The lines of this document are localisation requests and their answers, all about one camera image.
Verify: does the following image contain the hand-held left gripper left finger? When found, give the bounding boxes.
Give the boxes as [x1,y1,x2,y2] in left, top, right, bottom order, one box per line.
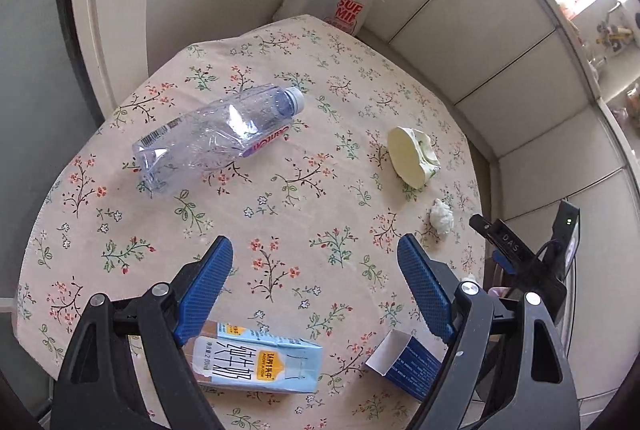
[50,235,235,430]

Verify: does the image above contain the brown trash bin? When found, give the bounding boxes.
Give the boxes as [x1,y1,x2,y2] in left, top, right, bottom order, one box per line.
[484,255,506,306]

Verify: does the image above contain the crushed paper cup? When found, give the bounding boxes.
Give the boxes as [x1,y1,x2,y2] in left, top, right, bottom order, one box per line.
[387,126,442,190]

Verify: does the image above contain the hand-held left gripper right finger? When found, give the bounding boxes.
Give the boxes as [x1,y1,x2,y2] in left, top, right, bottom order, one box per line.
[396,233,582,430]

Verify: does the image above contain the white cabinet drawer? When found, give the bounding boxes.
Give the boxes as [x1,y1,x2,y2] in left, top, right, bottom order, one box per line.
[560,167,640,401]

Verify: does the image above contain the water heater pipes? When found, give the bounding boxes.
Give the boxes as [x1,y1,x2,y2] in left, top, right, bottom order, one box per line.
[595,5,637,56]

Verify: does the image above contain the small white tissue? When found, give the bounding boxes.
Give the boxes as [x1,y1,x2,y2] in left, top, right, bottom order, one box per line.
[427,199,453,238]

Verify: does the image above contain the light blue milk carton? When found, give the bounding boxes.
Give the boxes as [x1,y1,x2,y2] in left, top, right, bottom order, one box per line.
[182,321,323,395]

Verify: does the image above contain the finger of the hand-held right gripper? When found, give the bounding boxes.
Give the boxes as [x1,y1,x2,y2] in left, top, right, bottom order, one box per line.
[491,249,514,274]
[469,214,540,272]

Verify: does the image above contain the blue cardboard box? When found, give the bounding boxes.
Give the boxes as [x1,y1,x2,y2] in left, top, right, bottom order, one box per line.
[365,329,446,401]

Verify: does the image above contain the clear plastic bottle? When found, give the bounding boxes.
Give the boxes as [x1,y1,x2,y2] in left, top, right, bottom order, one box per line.
[131,83,306,197]

